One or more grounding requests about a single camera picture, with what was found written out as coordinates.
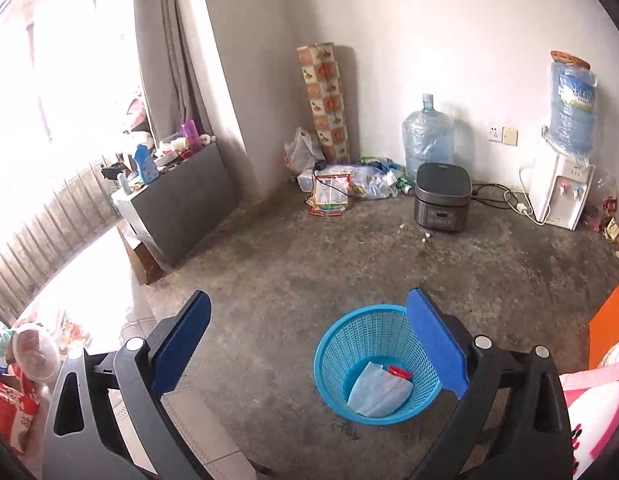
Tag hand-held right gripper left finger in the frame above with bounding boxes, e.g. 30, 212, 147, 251
40, 290, 213, 480

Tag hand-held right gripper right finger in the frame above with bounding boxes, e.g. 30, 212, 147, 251
405, 287, 575, 480

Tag blue plastic basket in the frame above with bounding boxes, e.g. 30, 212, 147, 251
313, 304, 464, 426

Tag light blue cloth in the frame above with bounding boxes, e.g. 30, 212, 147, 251
347, 360, 414, 418

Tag brown cardboard box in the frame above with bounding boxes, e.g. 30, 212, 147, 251
117, 225, 165, 286

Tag grey cabinet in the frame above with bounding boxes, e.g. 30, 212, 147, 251
112, 140, 240, 268

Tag clear plastic lid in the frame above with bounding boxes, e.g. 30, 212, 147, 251
12, 325, 60, 381

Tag dark grey rice cooker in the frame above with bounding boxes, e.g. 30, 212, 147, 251
413, 162, 474, 235

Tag pink printed cloth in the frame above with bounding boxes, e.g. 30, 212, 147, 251
559, 357, 619, 480

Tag crumpled clear plastic bags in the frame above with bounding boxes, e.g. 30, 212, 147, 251
349, 160, 407, 200

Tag metal balcony railing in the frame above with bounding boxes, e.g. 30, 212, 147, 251
0, 157, 125, 321

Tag orange board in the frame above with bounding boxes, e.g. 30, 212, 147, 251
588, 267, 619, 371

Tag blue detergent bottle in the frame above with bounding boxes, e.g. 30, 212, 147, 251
134, 144, 161, 183

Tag red printed bag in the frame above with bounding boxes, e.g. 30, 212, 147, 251
0, 382, 43, 456

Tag clear red-trimmed document bag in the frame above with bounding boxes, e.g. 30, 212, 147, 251
308, 170, 353, 217

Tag white water dispenser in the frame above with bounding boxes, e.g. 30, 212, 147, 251
529, 152, 596, 231

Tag empty blue water jug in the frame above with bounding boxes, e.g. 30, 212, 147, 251
402, 93, 455, 181

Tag red label clear bag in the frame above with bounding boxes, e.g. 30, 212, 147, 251
589, 170, 619, 233

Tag white plastic bag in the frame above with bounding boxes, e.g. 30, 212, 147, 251
284, 127, 324, 177

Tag pile of clothes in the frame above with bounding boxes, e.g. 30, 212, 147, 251
124, 95, 155, 136

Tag tall patterned cardboard box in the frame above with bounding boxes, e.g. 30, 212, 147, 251
297, 42, 351, 165

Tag grey curtain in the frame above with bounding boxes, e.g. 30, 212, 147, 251
131, 0, 218, 141

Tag brown flat packet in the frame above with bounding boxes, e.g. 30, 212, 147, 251
549, 51, 591, 70

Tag black power cable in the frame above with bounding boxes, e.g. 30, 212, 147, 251
472, 182, 520, 207

